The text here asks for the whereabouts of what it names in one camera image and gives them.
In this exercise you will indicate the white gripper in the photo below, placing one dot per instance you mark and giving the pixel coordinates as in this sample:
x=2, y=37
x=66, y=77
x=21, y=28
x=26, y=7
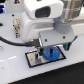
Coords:
x=52, y=38

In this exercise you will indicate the blue gear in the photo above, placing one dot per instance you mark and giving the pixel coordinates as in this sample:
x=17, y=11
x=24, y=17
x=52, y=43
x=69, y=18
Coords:
x=51, y=53

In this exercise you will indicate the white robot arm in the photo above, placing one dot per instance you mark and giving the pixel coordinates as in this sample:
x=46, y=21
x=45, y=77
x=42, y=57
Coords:
x=46, y=23

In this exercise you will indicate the beige connector block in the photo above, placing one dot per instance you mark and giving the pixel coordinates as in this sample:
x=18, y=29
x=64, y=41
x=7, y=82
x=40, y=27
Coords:
x=16, y=22

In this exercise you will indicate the metal peg base plate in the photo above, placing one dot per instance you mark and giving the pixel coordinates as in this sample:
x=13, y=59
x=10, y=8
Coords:
x=35, y=60

